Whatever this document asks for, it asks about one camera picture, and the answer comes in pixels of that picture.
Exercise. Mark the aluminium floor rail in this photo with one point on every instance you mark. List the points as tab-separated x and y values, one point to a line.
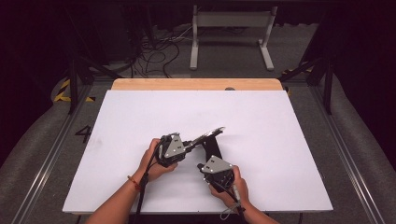
348	161
46	158

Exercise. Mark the black metal stand legs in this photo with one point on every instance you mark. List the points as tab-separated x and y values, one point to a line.
327	81
73	84

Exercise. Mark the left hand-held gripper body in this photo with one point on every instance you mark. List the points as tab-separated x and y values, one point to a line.
172	149

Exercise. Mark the white table board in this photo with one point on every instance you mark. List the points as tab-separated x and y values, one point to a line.
264	155

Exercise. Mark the white metal stand frame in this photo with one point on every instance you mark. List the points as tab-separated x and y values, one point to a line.
232	19

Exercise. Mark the person's left hand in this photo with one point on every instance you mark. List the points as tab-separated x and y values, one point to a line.
152	166

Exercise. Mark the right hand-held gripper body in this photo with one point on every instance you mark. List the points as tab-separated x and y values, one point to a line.
218	172

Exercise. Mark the person's right hand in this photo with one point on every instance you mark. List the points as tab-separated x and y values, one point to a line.
239	186

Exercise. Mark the yellow black hazard tape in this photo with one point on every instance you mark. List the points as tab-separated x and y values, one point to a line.
63	93
294	71

